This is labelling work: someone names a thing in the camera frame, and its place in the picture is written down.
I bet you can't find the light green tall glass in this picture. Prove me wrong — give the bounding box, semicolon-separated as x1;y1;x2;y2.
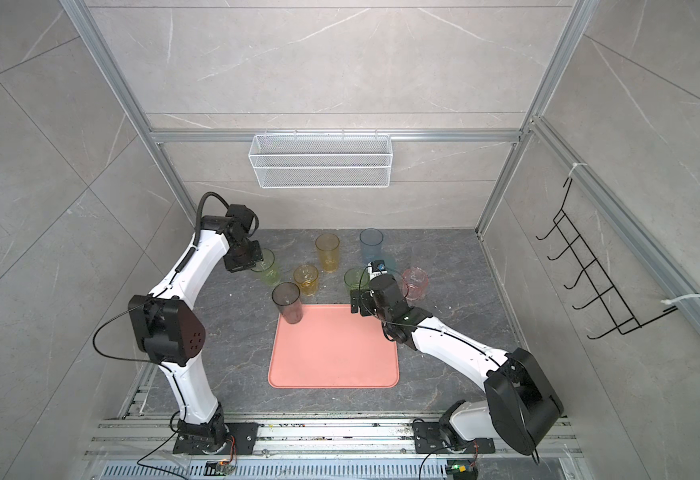
251;248;281;287

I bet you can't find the pink plastic tray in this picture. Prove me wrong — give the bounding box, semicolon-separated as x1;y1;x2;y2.
268;304;400;389

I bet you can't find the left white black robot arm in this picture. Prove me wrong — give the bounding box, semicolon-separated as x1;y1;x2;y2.
125;191;263;453

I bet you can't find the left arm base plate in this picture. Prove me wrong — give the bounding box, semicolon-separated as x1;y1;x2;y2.
172;422;259;455

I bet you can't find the tall yellow glass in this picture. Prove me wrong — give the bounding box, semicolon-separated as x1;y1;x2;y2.
315;233;341;273

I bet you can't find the teal dimpled cup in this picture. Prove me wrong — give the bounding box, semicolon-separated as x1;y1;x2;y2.
381;252;398;272

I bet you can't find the white wire mesh basket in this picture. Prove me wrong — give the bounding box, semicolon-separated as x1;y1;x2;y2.
248;133;394;189

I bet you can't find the black wire hook rack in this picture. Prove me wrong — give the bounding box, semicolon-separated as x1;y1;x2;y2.
535;178;679;341

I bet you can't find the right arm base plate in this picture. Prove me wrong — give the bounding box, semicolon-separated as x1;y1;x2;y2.
411;418;496;455

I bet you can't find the short yellow glass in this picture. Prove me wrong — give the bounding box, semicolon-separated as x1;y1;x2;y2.
293;264;319;296

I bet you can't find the pink short glass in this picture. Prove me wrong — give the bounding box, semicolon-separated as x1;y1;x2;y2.
403;267;429;301

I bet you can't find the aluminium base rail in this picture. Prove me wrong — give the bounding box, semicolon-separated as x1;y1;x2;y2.
82;416;585;460

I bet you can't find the short green glass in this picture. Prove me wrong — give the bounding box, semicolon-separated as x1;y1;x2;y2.
343;267;369;294

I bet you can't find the dark grey tall glass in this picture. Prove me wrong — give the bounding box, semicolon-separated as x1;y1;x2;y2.
271;282;303;324

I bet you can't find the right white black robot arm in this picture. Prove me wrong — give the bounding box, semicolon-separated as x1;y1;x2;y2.
350;260;564;459

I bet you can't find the tall blue glass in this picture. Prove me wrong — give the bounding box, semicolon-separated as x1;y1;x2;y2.
359;228;384;264

